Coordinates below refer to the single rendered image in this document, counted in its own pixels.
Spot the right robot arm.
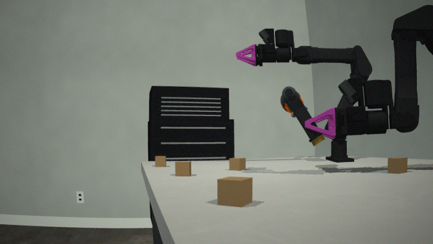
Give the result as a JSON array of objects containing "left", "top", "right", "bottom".
[{"left": 259, "top": 29, "right": 372, "bottom": 163}]

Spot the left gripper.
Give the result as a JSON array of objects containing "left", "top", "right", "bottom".
[{"left": 304, "top": 107, "right": 367, "bottom": 139}]

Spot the dark grey l-shaped nozzle body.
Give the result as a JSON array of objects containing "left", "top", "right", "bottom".
[{"left": 280, "top": 86, "right": 325, "bottom": 146}]

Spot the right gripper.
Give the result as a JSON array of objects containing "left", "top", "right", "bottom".
[{"left": 236, "top": 44, "right": 276, "bottom": 66}]

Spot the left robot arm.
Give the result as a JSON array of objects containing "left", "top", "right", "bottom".
[{"left": 339, "top": 5, "right": 433, "bottom": 135}]

